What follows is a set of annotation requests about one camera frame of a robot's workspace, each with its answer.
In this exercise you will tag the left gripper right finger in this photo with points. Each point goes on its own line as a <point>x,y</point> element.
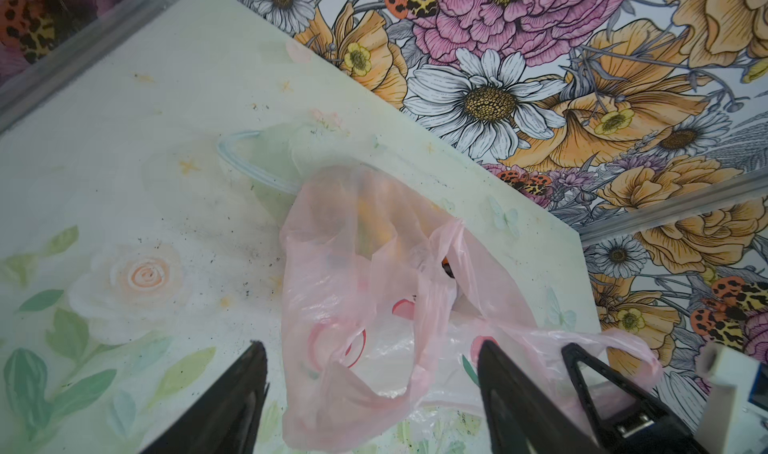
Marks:
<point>520,417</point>

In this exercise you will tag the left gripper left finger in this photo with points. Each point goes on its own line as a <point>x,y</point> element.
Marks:
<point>226,418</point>

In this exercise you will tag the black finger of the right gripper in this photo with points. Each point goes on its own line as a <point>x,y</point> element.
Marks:
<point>623,416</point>

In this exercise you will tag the pink plastic bag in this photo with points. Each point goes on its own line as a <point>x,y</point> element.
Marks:
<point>373,329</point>

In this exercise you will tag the orange fake carrot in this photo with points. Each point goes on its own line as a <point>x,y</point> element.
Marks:
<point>447,268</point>

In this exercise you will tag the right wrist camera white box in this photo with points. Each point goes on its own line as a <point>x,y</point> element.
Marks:
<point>735,417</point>

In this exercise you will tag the right aluminium corner post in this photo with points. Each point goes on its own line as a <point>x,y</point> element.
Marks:
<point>724,194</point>

